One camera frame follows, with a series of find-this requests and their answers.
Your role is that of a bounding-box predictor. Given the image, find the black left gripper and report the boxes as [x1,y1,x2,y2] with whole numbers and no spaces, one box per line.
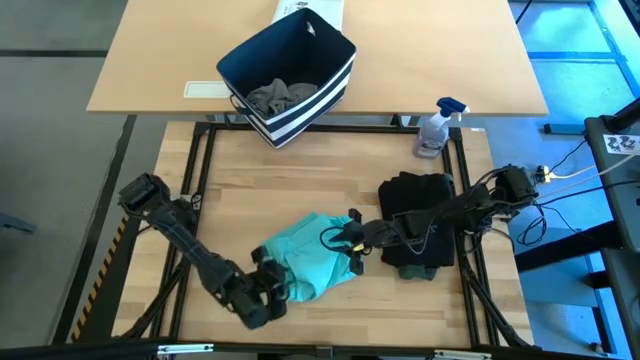
[228,245,293,331]

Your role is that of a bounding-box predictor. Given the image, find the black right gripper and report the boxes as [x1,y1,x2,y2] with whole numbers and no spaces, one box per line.
[343,207,404,277]

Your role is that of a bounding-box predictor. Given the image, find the teal garment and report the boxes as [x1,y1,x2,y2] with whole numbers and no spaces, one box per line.
[259,212,359,303]

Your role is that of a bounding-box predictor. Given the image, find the dark green button shirt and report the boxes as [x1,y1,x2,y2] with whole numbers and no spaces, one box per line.
[398,264,439,282]

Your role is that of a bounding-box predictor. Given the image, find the black garment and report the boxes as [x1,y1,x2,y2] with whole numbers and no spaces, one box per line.
[378,171,457,269]

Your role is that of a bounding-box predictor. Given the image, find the navy white-striped fabric bin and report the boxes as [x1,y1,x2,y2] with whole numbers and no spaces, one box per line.
[215,7,358,150]

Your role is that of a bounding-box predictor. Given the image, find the clear spray bottle blue trigger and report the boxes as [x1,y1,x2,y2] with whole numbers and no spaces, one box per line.
[412,96,470,160]

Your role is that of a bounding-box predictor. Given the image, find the grey garment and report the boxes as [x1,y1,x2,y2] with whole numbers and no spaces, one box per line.
[244,78,320,119]

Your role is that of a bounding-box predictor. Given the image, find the yellow black hazard tape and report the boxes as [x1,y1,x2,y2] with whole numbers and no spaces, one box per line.
[69,219,126,344]

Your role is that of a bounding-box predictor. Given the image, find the white rectangular plate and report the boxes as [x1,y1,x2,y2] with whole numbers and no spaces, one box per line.
[183,80,232,100]

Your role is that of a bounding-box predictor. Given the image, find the black floor beam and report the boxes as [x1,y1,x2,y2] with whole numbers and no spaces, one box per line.
[52,115,137,346]

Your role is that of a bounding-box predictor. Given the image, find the light wooden desk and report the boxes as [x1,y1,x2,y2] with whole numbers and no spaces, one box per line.
[85,0,550,117]

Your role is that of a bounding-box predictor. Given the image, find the black cart crossbar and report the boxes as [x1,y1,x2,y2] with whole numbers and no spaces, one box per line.
[514,219,626,274]

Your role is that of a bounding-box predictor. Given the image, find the white printed cardboard box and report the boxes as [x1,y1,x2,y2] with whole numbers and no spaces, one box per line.
[272,0,345,32]

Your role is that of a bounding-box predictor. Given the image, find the black equipment cart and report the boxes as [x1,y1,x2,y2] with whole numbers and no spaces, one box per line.
[583,97,640,360]

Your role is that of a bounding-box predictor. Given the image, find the white printed sticker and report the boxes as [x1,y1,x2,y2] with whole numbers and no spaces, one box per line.
[602,133,640,155]

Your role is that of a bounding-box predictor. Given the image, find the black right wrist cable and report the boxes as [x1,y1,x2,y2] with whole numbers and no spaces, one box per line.
[319,224,374,257]

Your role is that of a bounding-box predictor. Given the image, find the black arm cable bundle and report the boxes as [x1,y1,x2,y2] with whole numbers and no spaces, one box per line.
[119,249,199,341]
[459,239,534,350]

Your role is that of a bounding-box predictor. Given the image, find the silver metal bracket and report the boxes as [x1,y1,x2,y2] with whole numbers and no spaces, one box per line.
[433,349,494,360]
[157,343,215,357]

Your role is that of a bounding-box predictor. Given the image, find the black floor cable tangle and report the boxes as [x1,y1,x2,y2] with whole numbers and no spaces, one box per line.
[514,202,551,247]

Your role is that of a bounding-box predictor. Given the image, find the black edge rail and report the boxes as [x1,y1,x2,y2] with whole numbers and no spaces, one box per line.
[0,338,640,360]

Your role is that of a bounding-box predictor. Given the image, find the white cable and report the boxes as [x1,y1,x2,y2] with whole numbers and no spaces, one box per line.
[548,152,640,181]

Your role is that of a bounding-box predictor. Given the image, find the black power cable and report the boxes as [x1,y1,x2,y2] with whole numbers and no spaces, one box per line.
[534,179,640,206]

